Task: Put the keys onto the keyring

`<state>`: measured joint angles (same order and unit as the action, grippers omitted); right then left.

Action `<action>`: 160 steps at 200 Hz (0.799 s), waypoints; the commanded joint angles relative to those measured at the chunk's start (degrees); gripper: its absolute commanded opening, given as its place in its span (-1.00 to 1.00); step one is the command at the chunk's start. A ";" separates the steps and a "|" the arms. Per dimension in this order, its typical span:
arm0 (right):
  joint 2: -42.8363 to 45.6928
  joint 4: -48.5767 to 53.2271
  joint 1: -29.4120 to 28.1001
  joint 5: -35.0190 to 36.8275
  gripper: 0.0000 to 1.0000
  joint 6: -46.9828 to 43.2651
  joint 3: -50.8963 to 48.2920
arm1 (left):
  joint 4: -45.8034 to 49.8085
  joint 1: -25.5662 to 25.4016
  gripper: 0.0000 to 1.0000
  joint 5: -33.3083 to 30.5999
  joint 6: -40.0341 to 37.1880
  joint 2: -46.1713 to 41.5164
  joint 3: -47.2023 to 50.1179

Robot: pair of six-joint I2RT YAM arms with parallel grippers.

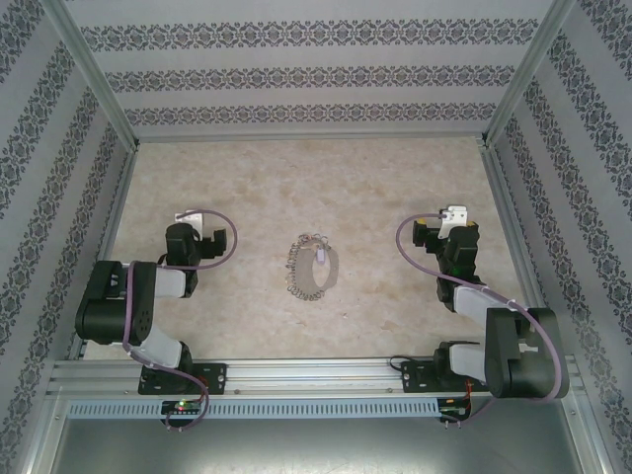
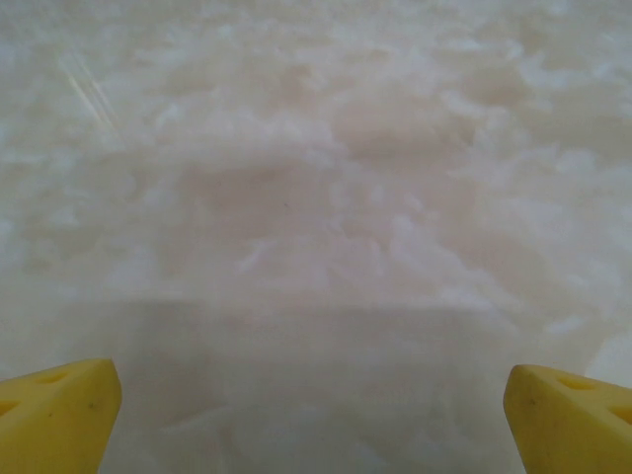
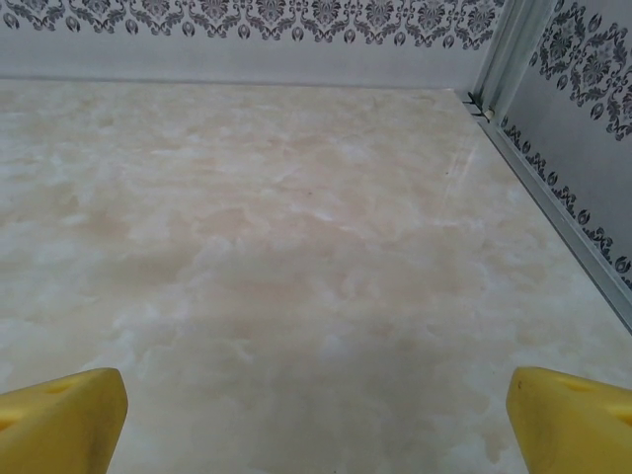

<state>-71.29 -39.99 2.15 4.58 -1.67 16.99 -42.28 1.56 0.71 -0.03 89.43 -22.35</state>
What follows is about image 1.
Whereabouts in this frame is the grey strap with metal keyrings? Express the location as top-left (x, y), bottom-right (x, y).
top-left (283, 232), bottom-right (341, 302)

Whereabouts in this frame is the left small circuit board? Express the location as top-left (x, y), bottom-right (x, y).
top-left (161, 400), bottom-right (204, 415)

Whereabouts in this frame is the grey sheet metal panel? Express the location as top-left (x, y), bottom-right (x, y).
top-left (48, 418), bottom-right (593, 474)

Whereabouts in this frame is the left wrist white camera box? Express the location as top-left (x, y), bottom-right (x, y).
top-left (175, 210), bottom-right (204, 231)

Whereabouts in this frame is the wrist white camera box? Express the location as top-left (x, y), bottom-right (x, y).
top-left (440, 204), bottom-right (468, 236)
top-left (175, 210), bottom-right (204, 231)

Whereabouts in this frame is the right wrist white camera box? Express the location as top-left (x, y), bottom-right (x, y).
top-left (440, 204), bottom-right (468, 236)

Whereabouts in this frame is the right aluminium side rail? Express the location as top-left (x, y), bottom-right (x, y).
top-left (481, 145), bottom-right (564, 356)

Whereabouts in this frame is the aluminium side rail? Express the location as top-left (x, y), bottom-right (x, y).
top-left (67, 146), bottom-right (139, 360)
top-left (481, 145), bottom-right (564, 356)

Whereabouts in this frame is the left aluminium side rail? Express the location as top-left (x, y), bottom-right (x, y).
top-left (67, 146), bottom-right (139, 360)

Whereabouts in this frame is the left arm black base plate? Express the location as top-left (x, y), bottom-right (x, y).
top-left (137, 362), bottom-right (228, 395)

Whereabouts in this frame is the aluminium back frame beam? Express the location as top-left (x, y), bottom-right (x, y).
top-left (133, 129), bottom-right (489, 145)

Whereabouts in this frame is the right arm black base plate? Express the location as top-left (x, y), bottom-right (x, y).
top-left (399, 359), bottom-right (493, 394)

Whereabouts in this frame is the aluminium mounting rail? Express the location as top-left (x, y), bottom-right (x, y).
top-left (48, 357), bottom-right (582, 396)

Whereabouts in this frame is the grey slotted cable duct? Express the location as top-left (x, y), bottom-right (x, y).
top-left (66, 398), bottom-right (440, 419)

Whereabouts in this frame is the right aluminium frame post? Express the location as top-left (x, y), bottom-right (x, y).
top-left (483, 0), bottom-right (580, 147)

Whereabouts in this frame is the aluminium frame post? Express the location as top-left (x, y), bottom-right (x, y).
top-left (483, 0), bottom-right (580, 147)
top-left (39, 0), bottom-right (138, 148)

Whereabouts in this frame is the left aluminium frame post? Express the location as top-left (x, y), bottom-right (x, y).
top-left (39, 0), bottom-right (138, 148)

